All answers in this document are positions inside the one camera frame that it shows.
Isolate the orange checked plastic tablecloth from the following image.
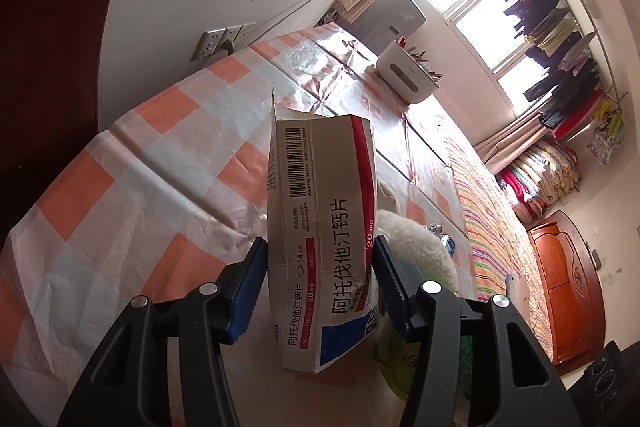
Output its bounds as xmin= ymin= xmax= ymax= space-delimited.
xmin=0 ymin=21 xmax=481 ymax=427

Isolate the row of hanging clothes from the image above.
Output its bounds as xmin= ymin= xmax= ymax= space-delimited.
xmin=500 ymin=0 xmax=626 ymax=142

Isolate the wall power socket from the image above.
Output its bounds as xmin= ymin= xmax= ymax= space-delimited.
xmin=190 ymin=28 xmax=226 ymax=62
xmin=222 ymin=22 xmax=257 ymax=54

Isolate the wooden bed headboard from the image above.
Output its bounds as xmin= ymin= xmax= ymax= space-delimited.
xmin=527 ymin=209 xmax=613 ymax=365

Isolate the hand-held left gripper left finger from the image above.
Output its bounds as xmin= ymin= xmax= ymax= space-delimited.
xmin=56 ymin=237 xmax=271 ymax=427

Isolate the grey air cooler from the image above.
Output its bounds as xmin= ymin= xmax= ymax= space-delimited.
xmin=352 ymin=0 xmax=427 ymax=50

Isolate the bed with striped cover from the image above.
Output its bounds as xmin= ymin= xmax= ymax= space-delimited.
xmin=445 ymin=142 xmax=556 ymax=348

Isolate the stack of folded quilts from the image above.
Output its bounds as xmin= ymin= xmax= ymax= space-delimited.
xmin=495 ymin=142 xmax=581 ymax=223

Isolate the silver blister pack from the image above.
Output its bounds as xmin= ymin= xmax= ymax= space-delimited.
xmin=422 ymin=223 xmax=457 ymax=258

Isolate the patterned hanging bag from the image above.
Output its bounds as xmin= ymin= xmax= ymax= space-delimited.
xmin=587 ymin=112 xmax=626 ymax=165

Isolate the white desktop organizer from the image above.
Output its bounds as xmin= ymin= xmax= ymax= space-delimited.
xmin=376 ymin=36 xmax=443 ymax=104

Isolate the white power cable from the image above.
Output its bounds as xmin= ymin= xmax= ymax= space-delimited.
xmin=227 ymin=0 xmax=373 ymax=55

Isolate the yellow green plastic bag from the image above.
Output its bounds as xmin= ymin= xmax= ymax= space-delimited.
xmin=372 ymin=322 xmax=473 ymax=403

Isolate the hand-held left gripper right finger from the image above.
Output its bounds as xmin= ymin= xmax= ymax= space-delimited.
xmin=371 ymin=234 xmax=576 ymax=427

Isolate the white medicine box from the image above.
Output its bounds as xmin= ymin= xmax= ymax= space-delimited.
xmin=266 ymin=88 xmax=378 ymax=375

